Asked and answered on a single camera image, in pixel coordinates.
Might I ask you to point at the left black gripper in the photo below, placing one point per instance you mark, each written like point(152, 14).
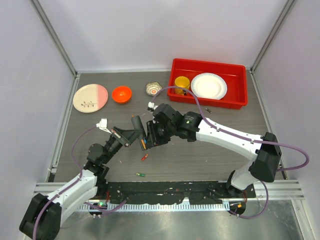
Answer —
point(126, 136)

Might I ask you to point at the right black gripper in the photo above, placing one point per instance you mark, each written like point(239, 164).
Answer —
point(152, 132)

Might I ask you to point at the black remote control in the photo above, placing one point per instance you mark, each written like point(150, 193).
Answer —
point(138, 125)

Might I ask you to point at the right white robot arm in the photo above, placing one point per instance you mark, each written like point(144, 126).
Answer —
point(261, 151)

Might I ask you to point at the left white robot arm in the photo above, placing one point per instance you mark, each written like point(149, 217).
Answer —
point(46, 213)

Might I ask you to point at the green battery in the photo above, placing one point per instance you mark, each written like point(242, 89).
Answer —
point(140, 174)

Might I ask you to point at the orange bowl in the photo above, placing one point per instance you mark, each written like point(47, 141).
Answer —
point(121, 94)

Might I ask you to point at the small floral bowl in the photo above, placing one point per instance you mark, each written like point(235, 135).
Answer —
point(153, 88)

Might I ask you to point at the pink and cream plate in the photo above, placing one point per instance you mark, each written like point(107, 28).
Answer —
point(90, 98)

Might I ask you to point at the yellow mug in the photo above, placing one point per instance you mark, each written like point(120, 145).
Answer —
point(182, 84)

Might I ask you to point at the white paper plate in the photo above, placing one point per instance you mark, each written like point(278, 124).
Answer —
point(209, 86)

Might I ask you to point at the red plastic bin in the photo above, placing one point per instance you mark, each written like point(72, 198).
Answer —
point(233, 74)

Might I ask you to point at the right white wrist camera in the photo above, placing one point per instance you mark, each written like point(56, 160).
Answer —
point(151, 106)

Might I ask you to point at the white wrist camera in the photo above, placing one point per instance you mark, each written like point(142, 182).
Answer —
point(151, 106)
point(103, 125)

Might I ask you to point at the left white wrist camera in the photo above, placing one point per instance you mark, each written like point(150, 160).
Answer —
point(103, 125)

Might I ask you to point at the white slotted cable duct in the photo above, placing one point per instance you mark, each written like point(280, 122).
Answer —
point(183, 207)

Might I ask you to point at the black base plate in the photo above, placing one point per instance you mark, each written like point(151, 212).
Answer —
point(171, 192)

